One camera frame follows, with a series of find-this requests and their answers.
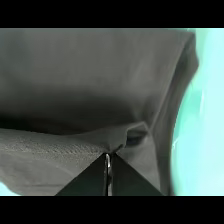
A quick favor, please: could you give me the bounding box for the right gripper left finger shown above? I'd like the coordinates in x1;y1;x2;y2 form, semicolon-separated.
55;152;109;197

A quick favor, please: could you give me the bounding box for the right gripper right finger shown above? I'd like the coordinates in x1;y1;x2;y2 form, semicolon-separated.
108;151;164;197

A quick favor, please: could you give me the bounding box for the grey garment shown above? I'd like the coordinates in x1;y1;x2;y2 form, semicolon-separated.
0;27;200;197

